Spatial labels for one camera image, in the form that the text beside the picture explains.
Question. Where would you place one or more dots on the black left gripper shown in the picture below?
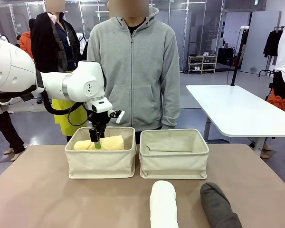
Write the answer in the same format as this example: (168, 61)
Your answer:
(98, 122)

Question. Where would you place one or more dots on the yellow towel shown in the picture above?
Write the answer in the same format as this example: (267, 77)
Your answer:
(111, 143)

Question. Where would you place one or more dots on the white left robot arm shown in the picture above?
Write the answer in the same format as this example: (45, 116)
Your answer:
(14, 69)

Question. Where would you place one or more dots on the beige fabric basket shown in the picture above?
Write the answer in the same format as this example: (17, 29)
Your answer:
(173, 164)
(102, 164)

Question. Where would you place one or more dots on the person in grey hoodie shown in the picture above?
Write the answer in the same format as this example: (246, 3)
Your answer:
(137, 71)

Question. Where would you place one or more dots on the person in dark green jacket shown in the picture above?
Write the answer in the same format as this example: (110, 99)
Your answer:
(4, 128)

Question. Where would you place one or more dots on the rolled white towel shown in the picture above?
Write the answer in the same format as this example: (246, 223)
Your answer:
(162, 206)

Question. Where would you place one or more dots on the person with yellow skirt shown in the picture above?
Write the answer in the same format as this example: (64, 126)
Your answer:
(45, 47)

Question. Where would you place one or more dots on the person in orange hoodie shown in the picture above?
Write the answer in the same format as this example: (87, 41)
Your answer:
(26, 45)

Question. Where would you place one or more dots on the wooden shoe rack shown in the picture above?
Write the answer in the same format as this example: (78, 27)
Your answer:
(202, 64)

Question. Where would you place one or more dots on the rolled dark grey towel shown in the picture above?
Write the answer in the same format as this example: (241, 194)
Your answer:
(216, 209)

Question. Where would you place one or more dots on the white side table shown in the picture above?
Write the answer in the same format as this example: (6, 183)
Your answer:
(240, 107)

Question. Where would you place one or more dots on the black bag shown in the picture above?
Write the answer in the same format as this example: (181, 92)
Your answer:
(225, 55)

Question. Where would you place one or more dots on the black clothes rack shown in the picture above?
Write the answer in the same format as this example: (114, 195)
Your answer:
(268, 64)

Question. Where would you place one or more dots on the orange garment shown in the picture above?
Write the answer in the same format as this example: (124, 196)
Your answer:
(281, 103)

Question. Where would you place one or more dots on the hanging black coat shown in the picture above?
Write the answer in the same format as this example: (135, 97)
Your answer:
(273, 42)

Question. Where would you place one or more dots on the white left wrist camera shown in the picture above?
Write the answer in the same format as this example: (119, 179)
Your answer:
(120, 116)

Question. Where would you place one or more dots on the black camera stand pole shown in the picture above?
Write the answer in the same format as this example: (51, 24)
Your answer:
(238, 59)

